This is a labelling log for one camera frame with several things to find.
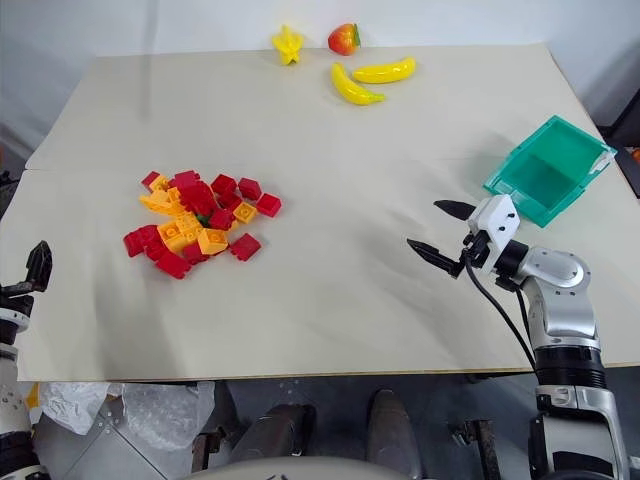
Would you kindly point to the teal plastic bin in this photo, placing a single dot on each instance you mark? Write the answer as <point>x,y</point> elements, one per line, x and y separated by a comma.
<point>545,175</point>

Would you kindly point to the clear plastic bag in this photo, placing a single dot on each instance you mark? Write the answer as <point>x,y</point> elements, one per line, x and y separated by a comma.
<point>165,412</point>

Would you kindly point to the green plastic building brick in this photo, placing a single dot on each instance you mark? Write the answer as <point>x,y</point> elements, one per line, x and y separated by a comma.
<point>203,219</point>

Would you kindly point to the red toy peach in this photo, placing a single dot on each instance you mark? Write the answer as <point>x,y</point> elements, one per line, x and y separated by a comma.
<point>343,39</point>

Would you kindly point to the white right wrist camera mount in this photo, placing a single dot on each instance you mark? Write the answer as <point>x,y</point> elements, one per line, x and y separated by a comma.
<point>495,220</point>

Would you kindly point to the dark rounded shape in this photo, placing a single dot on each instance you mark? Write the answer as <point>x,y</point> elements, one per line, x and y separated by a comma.
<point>277,432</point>
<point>392,430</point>

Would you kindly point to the yellow toy starfruit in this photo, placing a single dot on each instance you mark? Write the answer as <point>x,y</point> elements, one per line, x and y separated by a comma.
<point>288,46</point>

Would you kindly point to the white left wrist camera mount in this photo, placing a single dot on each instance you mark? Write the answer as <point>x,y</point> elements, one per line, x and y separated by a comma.
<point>12,320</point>

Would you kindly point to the grey metal bracket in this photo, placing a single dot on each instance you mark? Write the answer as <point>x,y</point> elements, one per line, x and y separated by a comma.
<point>107,445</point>

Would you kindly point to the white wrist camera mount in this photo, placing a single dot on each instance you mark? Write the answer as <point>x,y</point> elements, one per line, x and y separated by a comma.
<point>495,220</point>
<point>12,320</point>

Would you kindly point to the white crumpled plastic bag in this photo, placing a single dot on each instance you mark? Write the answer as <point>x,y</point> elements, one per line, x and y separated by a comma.
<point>70,405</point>

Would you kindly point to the yellow toy banana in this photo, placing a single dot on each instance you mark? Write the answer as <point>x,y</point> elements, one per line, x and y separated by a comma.
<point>352,87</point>
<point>385,71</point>

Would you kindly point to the beige rounded robot body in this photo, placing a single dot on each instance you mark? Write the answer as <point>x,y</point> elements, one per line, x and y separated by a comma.
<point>300,470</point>

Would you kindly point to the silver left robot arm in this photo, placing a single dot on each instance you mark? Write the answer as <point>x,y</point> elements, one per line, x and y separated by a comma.
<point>9,390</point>

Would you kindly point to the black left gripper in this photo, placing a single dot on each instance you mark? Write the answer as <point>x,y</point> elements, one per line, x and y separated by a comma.
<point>15,291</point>

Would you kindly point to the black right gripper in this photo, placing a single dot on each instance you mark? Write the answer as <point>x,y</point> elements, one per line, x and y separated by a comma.
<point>475,250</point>

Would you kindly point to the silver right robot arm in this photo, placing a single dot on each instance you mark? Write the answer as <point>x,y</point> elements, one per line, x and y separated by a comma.
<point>565,310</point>

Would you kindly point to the dark furniture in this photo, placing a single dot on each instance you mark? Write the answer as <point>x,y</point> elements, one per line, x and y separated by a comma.
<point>625,130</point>

